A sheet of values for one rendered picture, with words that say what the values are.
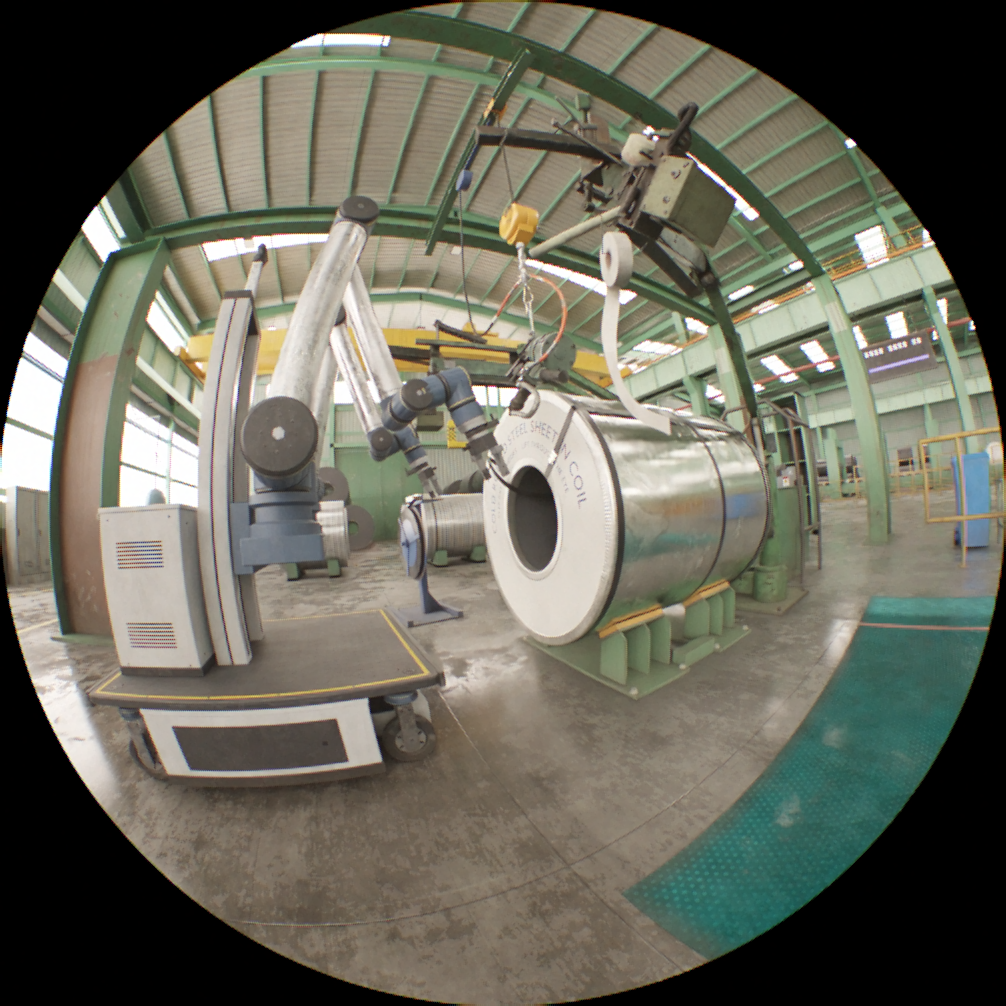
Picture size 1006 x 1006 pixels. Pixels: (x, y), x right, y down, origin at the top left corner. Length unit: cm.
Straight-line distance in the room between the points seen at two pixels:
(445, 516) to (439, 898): 601
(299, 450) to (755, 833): 140
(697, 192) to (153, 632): 195
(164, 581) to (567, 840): 133
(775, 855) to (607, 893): 38
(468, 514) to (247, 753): 589
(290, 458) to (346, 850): 97
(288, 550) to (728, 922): 139
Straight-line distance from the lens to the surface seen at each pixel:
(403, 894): 94
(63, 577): 405
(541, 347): 127
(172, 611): 130
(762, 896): 93
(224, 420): 137
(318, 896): 98
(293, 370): 99
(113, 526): 140
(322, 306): 110
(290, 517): 114
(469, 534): 653
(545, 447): 152
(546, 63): 312
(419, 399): 111
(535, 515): 198
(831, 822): 110
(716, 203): 108
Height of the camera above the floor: 78
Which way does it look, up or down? 3 degrees up
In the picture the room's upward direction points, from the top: 5 degrees counter-clockwise
